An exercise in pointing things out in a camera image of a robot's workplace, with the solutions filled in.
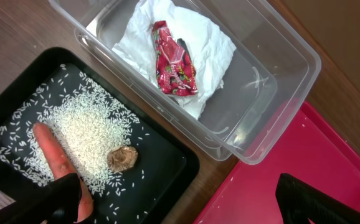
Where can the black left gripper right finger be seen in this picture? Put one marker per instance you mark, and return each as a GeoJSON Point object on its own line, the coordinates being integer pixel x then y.
{"type": "Point", "coordinates": [300, 203]}

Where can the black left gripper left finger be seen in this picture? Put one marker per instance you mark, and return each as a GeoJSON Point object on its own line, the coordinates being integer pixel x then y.
{"type": "Point", "coordinates": [57, 203]}

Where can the orange food piece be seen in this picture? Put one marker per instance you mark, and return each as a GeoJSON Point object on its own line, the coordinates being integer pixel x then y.
{"type": "Point", "coordinates": [60, 165]}

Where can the brown food scrap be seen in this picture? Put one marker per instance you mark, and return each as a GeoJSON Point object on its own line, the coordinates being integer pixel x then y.
{"type": "Point", "coordinates": [122, 158]}

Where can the pile of rice grains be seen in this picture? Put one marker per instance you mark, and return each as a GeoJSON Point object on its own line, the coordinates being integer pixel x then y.
{"type": "Point", "coordinates": [88, 122]}

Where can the red candy wrapper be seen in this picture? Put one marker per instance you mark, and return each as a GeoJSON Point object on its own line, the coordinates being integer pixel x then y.
{"type": "Point", "coordinates": [175, 71]}

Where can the black waste tray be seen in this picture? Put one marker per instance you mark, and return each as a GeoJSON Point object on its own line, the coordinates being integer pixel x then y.
{"type": "Point", "coordinates": [164, 169]}

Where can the red serving tray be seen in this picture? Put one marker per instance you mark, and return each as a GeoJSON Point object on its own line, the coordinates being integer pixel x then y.
{"type": "Point", "coordinates": [310, 150]}

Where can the clear plastic bin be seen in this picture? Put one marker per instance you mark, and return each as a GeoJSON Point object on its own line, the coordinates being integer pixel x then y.
{"type": "Point", "coordinates": [269, 75]}

